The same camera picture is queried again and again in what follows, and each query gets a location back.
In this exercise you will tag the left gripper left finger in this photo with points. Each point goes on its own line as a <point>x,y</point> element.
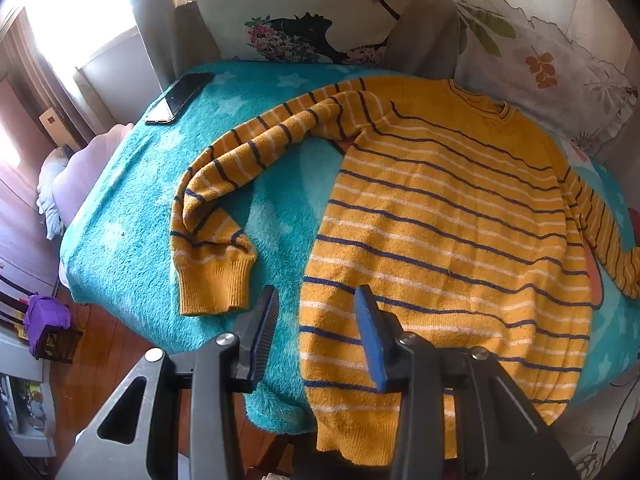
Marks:
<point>135,434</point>

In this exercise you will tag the yellow striped knit sweater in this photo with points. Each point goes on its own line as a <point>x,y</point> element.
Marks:
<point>463,217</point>

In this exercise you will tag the turquoise star fleece blanket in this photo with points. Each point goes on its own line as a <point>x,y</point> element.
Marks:
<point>115,250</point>

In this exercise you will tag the purple cloth on stool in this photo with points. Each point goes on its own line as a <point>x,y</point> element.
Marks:
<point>44,313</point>

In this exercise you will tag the black smartphone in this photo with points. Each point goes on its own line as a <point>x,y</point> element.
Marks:
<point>177,99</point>

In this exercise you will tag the white leaf print pillow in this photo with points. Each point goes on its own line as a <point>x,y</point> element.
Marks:
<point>533,66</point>

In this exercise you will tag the cream cushion black silhouette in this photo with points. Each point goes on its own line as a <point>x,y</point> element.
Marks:
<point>345,32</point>

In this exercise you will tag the beige upholstered headboard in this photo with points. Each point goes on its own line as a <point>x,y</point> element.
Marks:
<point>425,41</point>

